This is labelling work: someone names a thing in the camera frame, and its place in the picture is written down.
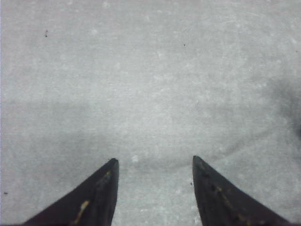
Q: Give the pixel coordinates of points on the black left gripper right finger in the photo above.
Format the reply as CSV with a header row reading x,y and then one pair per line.
x,y
220,203

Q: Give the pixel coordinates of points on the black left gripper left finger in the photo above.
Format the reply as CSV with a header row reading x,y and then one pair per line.
x,y
92,203

